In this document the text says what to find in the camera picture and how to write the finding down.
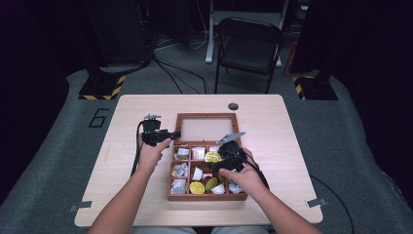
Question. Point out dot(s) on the black cabinet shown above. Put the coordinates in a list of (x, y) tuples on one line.
[(120, 32)]

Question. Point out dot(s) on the wooden box with glass lid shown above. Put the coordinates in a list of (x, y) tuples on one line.
[(207, 197)]

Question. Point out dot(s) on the silver foil packet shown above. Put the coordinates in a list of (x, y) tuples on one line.
[(178, 187), (180, 169), (234, 188)]

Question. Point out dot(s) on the black stand with striped base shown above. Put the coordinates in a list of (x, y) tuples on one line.
[(102, 86), (316, 87)]

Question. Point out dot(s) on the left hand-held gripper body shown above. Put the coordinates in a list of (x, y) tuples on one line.
[(152, 133)]

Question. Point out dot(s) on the yellow lid capsule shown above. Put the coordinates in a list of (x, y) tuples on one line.
[(197, 187), (211, 183), (212, 157)]

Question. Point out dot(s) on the black folding chair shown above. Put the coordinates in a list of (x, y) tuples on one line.
[(248, 48)]

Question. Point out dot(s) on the person's right hand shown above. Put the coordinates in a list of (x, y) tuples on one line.
[(248, 182)]

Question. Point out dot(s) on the person's left hand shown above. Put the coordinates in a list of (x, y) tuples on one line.
[(149, 157)]

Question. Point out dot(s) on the black table grommet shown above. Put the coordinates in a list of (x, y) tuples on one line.
[(233, 106)]

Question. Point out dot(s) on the grey tape piece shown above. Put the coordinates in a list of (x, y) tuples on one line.
[(81, 205), (316, 202)]

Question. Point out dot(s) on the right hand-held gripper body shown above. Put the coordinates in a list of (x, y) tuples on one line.
[(232, 152)]

